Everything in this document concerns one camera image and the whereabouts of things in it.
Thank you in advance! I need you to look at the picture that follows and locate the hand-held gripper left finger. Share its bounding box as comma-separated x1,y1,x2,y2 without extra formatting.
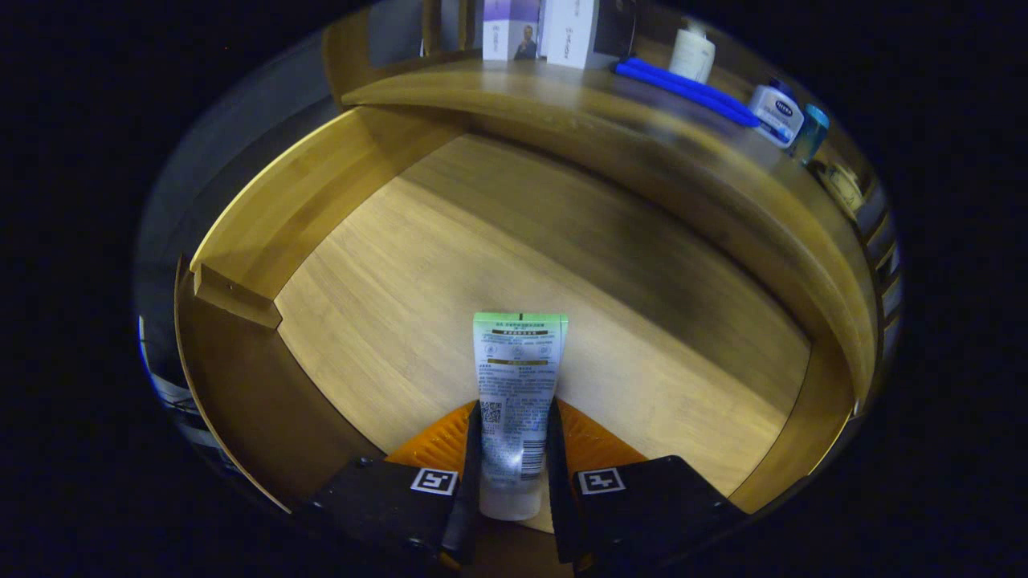
291,399,484,572

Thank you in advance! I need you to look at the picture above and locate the pink purple book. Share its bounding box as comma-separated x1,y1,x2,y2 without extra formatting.
482,0,541,62

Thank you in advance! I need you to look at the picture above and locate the beige lidded ceramic teacup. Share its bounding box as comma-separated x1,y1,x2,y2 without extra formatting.
815,161,867,214

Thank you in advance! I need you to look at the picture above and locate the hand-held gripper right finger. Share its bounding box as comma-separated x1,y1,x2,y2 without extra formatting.
546,397,746,575

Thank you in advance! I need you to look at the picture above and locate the green and white tube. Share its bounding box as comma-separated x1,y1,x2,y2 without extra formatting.
472,311,569,523

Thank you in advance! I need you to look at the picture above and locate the brown wooden countertop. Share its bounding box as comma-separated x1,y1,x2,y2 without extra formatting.
341,36,878,402

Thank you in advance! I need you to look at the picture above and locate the white pump bottle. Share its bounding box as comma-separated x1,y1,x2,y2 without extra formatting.
668,20,717,83

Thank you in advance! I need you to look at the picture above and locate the white and black book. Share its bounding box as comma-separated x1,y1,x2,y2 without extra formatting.
540,0,635,70

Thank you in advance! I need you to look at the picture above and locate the brown wooden cabinet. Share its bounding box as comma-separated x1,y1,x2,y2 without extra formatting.
321,0,907,402

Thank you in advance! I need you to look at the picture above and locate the blue folded cloth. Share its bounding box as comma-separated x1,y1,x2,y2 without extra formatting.
613,56,761,128

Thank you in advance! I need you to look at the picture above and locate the brown wooden drawer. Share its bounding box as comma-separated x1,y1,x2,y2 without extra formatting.
173,104,859,535

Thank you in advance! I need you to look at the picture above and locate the teal spray can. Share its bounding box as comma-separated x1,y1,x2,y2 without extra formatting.
791,103,830,165

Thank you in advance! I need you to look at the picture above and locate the white bottle with blue cap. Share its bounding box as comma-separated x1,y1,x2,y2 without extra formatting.
749,78,806,149

